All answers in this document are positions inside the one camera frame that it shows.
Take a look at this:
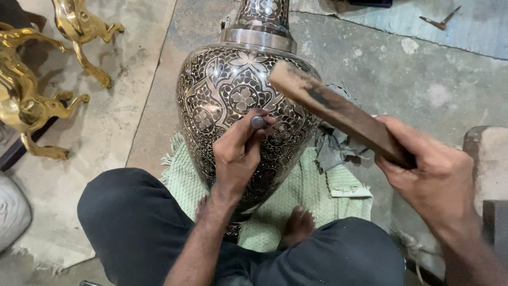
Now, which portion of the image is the small metal hand tool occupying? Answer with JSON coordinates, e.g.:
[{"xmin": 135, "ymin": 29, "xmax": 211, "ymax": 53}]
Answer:
[{"xmin": 419, "ymin": 5, "xmax": 462, "ymax": 31}]

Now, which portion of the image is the person's left hand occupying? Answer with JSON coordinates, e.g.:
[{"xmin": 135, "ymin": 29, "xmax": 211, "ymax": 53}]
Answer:
[{"xmin": 211, "ymin": 108, "xmax": 277, "ymax": 197}]

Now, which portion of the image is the grey crumpled cloth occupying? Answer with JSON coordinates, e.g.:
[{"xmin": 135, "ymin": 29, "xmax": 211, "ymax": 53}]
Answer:
[{"xmin": 310, "ymin": 81, "xmax": 376, "ymax": 174}]

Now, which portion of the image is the person's leg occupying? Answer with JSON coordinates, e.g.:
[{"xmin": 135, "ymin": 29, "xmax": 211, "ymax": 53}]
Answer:
[
  {"xmin": 254, "ymin": 217, "xmax": 406, "ymax": 286},
  {"xmin": 77, "ymin": 168, "xmax": 256, "ymax": 286}
]

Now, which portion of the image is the metal engraving chisel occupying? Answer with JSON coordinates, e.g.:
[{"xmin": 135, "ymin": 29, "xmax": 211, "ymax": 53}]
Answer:
[{"xmin": 245, "ymin": 115, "xmax": 268, "ymax": 151}]

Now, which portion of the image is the black bar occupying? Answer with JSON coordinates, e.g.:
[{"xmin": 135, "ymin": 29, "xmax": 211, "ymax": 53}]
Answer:
[{"xmin": 0, "ymin": 115, "xmax": 60, "ymax": 172}]

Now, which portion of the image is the white sack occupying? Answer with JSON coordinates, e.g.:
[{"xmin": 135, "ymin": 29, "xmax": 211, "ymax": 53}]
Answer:
[{"xmin": 0, "ymin": 173, "xmax": 33, "ymax": 253}]

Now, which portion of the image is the worn wooden block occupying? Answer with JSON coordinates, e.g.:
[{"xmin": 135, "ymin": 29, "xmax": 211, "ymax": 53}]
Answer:
[{"xmin": 462, "ymin": 126, "xmax": 508, "ymax": 207}]

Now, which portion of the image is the person's bare foot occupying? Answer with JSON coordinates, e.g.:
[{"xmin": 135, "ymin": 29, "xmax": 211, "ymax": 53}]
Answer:
[
  {"xmin": 279, "ymin": 206, "xmax": 317, "ymax": 249},
  {"xmin": 194, "ymin": 195, "xmax": 209, "ymax": 224}
]

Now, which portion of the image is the light green woven mat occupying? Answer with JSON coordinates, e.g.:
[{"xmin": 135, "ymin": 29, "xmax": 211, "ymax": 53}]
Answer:
[{"xmin": 161, "ymin": 133, "xmax": 374, "ymax": 253}]

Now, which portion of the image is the wooden mallet stick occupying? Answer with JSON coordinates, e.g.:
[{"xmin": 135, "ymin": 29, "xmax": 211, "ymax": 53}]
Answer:
[{"xmin": 268, "ymin": 60, "xmax": 417, "ymax": 169}]

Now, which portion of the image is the golden horse statue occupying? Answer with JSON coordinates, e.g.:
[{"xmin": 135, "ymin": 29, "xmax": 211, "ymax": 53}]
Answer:
[
  {"xmin": 52, "ymin": 0, "xmax": 125, "ymax": 90},
  {"xmin": 0, "ymin": 22, "xmax": 66, "ymax": 54},
  {"xmin": 0, "ymin": 52, "xmax": 91, "ymax": 161}
]

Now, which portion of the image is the pale blue floor mat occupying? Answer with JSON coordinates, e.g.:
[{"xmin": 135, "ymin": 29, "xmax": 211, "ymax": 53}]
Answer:
[{"xmin": 290, "ymin": 0, "xmax": 508, "ymax": 61}]

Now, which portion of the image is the dark grey block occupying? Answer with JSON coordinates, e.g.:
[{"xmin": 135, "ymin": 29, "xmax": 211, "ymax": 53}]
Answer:
[{"xmin": 482, "ymin": 200, "xmax": 508, "ymax": 259}]

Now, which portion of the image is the dark blue object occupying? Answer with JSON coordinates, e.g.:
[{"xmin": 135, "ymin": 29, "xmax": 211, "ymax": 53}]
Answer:
[{"xmin": 348, "ymin": 0, "xmax": 393, "ymax": 8}]

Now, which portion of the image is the engraved silver black metal vase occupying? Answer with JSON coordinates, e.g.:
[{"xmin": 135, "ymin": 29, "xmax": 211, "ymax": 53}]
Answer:
[{"xmin": 176, "ymin": 0, "xmax": 323, "ymax": 239}]

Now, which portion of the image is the person's right hand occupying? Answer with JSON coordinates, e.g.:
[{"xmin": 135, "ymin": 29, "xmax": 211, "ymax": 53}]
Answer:
[{"xmin": 373, "ymin": 115, "xmax": 482, "ymax": 239}]

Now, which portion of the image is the person's left leg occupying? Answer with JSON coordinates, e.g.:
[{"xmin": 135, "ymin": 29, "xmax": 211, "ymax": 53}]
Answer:
[{"xmin": 77, "ymin": 168, "xmax": 256, "ymax": 286}]

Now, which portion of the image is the person's right leg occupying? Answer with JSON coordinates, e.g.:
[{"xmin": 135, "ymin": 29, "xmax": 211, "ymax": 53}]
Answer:
[{"xmin": 254, "ymin": 217, "xmax": 406, "ymax": 286}]

